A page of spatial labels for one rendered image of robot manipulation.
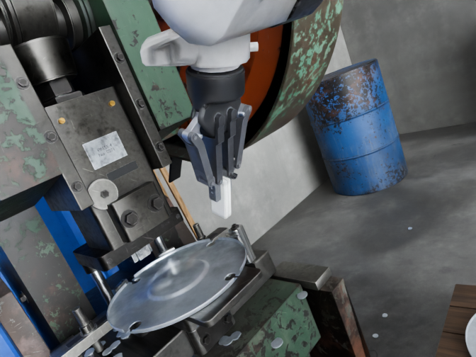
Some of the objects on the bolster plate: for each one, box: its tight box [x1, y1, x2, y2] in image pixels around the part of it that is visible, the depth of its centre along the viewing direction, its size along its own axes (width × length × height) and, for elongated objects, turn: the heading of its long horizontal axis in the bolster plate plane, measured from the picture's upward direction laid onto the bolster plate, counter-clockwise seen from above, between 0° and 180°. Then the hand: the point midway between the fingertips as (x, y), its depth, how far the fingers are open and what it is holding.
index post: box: [228, 224, 256, 264], centre depth 83 cm, size 3×3×10 cm
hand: (220, 196), depth 56 cm, fingers closed
